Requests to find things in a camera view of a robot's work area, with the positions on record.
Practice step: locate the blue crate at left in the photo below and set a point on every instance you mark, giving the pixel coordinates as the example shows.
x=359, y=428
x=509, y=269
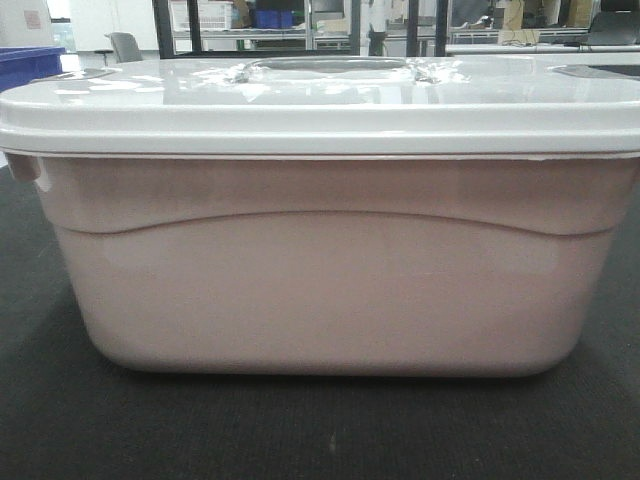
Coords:
x=21, y=65

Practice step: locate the white bin lid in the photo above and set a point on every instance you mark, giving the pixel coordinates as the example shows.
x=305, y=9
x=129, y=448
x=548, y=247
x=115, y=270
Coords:
x=329, y=107

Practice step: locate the small blue background bins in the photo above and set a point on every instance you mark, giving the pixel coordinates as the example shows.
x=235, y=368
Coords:
x=272, y=19

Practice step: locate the cardboard box on table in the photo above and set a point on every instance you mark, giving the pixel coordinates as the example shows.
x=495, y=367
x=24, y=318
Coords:
x=518, y=37

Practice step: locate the white perforated basket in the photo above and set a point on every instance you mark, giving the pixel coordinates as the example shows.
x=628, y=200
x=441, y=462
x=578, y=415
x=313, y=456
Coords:
x=212, y=15

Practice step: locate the grey office chair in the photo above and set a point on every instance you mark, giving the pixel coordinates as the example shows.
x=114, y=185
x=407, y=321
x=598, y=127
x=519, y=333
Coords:
x=125, y=47

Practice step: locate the dark grey table mat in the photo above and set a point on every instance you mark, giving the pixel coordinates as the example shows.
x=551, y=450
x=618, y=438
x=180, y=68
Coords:
x=68, y=412

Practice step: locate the black metal rack frame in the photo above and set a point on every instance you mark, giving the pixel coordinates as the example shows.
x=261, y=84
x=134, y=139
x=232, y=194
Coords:
x=361, y=28

